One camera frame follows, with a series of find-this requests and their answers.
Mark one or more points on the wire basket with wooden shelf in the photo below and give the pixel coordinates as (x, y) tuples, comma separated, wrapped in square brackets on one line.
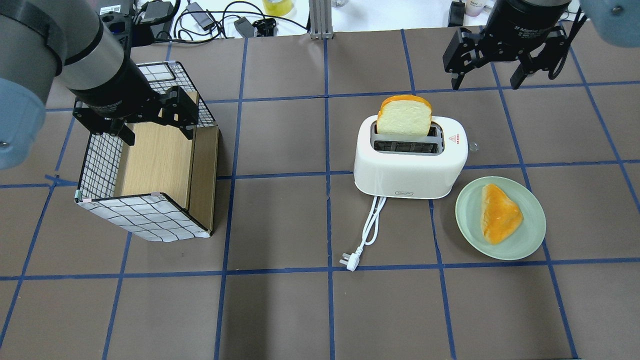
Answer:
[(163, 187)]

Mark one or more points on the yellow tape roll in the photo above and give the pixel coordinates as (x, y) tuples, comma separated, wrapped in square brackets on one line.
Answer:
[(277, 8)]

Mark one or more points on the black power adapter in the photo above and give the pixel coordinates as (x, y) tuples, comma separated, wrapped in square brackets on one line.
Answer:
[(203, 19)]

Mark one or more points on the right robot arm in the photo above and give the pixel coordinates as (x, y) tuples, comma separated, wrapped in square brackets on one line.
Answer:
[(529, 32)]

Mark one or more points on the aluminium frame post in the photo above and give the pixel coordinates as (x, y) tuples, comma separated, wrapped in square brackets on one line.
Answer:
[(320, 15)]

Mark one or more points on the light green plate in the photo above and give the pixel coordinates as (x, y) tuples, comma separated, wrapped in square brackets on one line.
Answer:
[(524, 242)]

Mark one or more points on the white two-slot toaster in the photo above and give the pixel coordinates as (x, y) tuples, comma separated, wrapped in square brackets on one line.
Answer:
[(411, 167)]

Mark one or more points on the bread slice in toaster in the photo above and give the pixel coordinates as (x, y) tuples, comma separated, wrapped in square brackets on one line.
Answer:
[(404, 115)]

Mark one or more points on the toasted bread on plate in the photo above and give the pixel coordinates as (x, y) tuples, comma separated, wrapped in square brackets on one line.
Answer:
[(500, 215)]

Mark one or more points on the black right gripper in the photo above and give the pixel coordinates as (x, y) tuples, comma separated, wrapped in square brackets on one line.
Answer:
[(526, 22)]

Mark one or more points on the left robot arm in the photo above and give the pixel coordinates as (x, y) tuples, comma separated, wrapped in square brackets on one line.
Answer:
[(90, 53)]

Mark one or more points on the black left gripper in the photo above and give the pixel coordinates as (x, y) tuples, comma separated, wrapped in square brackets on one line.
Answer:
[(114, 86)]

